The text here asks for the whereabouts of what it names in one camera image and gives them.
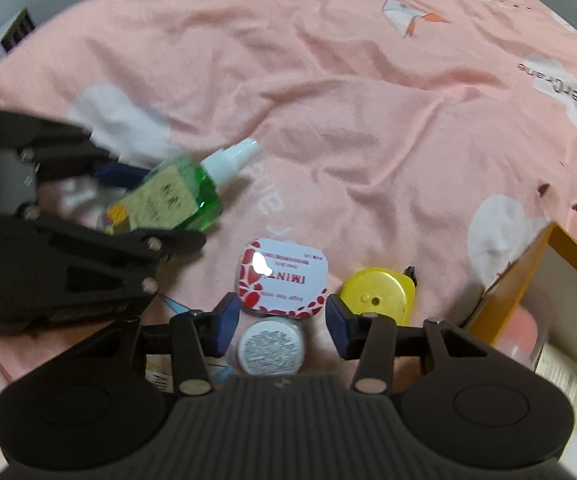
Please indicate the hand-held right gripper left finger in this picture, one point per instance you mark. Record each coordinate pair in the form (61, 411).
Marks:
(226, 325)

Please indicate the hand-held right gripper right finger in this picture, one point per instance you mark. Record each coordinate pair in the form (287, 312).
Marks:
(341, 327)

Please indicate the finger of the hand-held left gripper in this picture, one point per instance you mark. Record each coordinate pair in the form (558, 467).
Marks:
(118, 174)
(118, 247)

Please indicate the pink jar with white lid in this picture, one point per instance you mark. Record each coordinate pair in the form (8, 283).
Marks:
(268, 347)

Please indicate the yellow tape measure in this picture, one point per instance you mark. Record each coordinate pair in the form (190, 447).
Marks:
(373, 290)

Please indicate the green spray bottle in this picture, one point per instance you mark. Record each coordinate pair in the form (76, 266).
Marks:
(183, 190)

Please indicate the red white mint tin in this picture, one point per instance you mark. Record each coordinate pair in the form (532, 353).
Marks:
(288, 280)

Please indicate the orange cardboard box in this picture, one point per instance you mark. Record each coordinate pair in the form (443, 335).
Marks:
(513, 280)

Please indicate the pink round ball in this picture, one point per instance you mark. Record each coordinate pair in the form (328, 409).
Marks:
(521, 330)

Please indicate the white green carton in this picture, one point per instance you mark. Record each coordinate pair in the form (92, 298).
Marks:
(561, 375)

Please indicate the black slatted object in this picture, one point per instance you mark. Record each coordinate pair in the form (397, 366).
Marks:
(18, 27)

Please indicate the pink printed blanket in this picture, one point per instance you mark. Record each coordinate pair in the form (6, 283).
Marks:
(368, 135)

